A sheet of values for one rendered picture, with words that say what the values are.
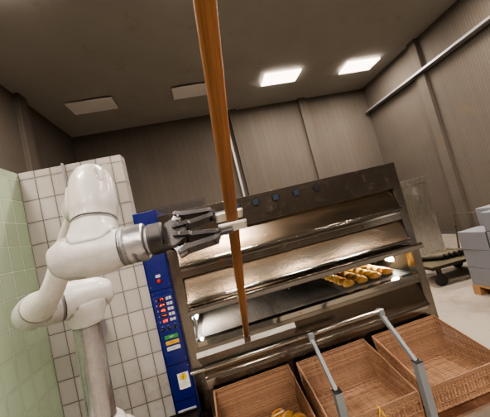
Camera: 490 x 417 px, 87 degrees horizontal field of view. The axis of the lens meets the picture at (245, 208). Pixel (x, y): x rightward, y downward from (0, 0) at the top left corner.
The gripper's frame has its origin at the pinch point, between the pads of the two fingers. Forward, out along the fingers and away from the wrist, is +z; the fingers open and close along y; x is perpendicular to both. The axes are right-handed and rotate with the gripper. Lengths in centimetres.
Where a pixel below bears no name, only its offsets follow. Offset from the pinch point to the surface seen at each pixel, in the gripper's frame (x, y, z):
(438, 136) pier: -419, -475, 750
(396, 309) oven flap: -156, -2, 121
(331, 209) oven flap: -106, -73, 92
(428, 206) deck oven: -450, -260, 546
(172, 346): -141, -20, -47
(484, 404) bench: -138, 62, 122
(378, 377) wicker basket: -171, 33, 87
